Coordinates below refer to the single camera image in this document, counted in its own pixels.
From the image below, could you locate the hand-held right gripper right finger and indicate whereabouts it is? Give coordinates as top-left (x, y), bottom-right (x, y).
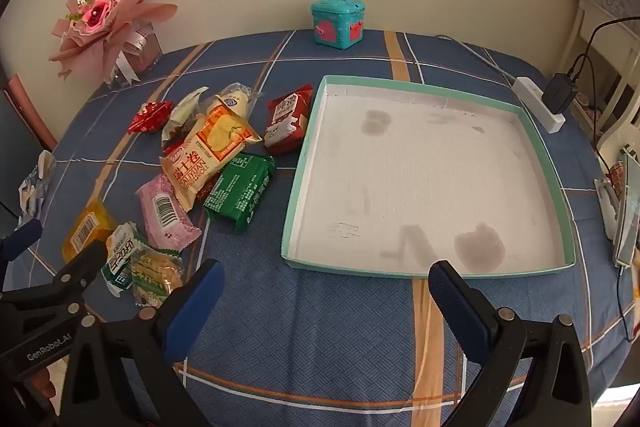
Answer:
top-left (428, 260), bottom-right (593, 427)

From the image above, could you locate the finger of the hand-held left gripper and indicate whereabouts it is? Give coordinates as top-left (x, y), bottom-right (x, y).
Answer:
top-left (0, 218), bottom-right (44, 264)
top-left (0, 241), bottom-right (108, 314)

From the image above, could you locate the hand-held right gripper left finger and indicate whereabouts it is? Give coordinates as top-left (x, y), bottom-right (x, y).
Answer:
top-left (60, 258), bottom-right (226, 427)

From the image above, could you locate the clear yellow snack packet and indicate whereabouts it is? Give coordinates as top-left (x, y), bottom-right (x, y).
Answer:
top-left (61, 198), bottom-right (118, 264)

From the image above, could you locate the white green snack packet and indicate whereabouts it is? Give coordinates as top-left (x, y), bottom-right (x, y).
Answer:
top-left (100, 222), bottom-right (148, 298)

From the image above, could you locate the pink snack packet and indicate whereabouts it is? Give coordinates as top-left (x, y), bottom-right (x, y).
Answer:
top-left (135, 173), bottom-right (203, 252)

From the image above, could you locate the white tray with teal rim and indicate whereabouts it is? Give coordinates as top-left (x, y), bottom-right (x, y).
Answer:
top-left (280, 75), bottom-right (576, 279)

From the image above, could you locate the yellow orange cake roll packet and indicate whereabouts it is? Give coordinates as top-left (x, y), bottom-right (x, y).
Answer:
top-left (159, 104), bottom-right (263, 212)

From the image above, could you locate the small red snack packet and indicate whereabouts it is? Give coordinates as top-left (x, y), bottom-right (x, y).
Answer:
top-left (127, 101), bottom-right (173, 135)

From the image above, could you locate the cream white snack packet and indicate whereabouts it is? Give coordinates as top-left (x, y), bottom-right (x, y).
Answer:
top-left (160, 86), bottom-right (211, 148)

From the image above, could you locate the red milk biscuit packet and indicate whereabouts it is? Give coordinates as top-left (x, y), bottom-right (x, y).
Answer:
top-left (263, 83), bottom-right (315, 156)

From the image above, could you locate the clear bun packet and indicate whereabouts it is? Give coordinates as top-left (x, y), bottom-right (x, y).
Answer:
top-left (200, 83), bottom-right (263, 128)

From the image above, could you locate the crumpled white blue wrapper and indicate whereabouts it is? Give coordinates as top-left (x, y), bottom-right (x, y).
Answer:
top-left (17, 150), bottom-right (57, 228)

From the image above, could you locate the blue plaid tablecloth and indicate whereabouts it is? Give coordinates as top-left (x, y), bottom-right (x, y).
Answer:
top-left (10, 29), bottom-right (640, 427)

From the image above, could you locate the white phone stand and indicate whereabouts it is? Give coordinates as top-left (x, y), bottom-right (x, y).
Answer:
top-left (594, 177), bottom-right (623, 240)

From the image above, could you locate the smartphone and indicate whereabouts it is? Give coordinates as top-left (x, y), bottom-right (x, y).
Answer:
top-left (612, 152), bottom-right (640, 268)

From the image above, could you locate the white power strip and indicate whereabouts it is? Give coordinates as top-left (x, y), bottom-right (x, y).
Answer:
top-left (514, 77), bottom-right (566, 134)

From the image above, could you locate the black charger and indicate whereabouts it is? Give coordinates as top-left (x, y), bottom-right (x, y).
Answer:
top-left (542, 73), bottom-right (579, 115)

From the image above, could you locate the pink flower bouquet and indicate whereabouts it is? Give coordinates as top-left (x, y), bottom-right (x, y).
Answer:
top-left (47, 0), bottom-right (178, 82)

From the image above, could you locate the teal toy box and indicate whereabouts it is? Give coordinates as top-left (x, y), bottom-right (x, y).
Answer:
top-left (311, 0), bottom-right (366, 52)

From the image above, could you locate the white chair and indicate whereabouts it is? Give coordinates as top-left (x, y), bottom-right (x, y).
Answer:
top-left (560, 0), bottom-right (640, 188)

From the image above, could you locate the black charger cable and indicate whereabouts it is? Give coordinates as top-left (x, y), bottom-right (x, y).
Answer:
top-left (575, 52), bottom-right (638, 343)
top-left (565, 16), bottom-right (640, 80)

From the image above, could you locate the grey power strip cable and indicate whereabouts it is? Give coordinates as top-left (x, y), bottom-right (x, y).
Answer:
top-left (435, 34), bottom-right (518, 85)

